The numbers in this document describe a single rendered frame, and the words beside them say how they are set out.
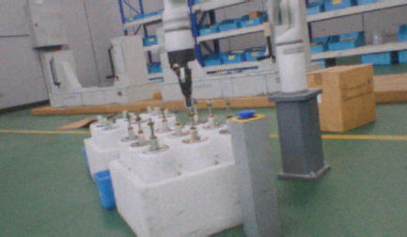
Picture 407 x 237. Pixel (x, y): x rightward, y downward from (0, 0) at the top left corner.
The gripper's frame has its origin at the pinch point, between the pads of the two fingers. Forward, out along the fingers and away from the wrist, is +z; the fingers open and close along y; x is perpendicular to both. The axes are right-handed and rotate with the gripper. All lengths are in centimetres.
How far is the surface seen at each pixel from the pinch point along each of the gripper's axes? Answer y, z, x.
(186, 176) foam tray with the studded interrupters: -9.5, 18.2, 2.7
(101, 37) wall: 726, -87, 231
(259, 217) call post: -15.4, 29.3, -14.3
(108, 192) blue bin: 20.9, 29.3, 34.4
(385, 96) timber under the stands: 146, 31, -112
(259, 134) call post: -14.2, 8.8, -17.1
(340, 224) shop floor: -10, 36, -35
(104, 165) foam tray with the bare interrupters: 34, 23, 38
